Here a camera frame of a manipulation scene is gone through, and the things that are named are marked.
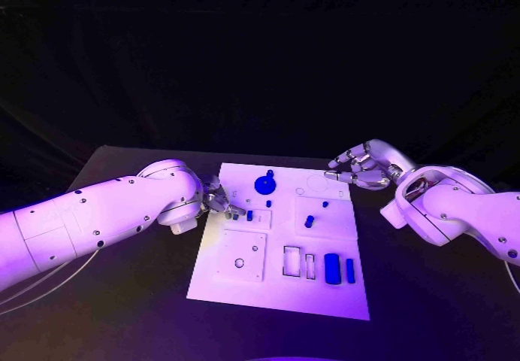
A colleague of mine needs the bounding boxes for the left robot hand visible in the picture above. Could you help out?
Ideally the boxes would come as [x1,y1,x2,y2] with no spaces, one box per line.
[199,174,246,220]

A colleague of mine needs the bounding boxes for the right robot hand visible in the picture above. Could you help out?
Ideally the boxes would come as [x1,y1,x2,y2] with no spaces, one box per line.
[323,138,418,192]

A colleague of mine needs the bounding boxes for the white task board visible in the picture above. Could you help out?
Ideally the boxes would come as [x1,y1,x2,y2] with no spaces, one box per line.
[186,162,372,322]

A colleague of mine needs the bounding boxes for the blue gear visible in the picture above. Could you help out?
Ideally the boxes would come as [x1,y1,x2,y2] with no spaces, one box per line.
[253,169,278,196]

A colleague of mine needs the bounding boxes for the thick blue long cylinder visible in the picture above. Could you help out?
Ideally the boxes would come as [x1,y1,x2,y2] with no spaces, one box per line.
[323,253,343,286]

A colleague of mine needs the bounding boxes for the white cable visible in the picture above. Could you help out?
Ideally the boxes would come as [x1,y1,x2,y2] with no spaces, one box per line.
[0,249,101,316]
[0,260,72,306]
[504,259,520,294]

